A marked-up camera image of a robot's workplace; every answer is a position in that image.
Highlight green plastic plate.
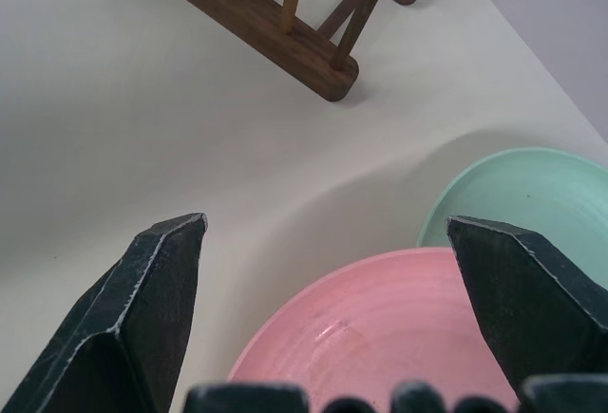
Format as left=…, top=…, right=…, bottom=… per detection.
left=415, top=147, right=608, bottom=291

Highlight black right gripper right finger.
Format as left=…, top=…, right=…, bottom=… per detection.
left=445, top=216, right=608, bottom=393

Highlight wooden dish rack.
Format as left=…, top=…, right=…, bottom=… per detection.
left=126, top=0, right=431, bottom=103

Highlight pink plastic plate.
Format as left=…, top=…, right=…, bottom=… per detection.
left=227, top=247, right=520, bottom=410

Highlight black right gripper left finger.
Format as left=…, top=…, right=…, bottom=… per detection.
left=0, top=212, right=209, bottom=413

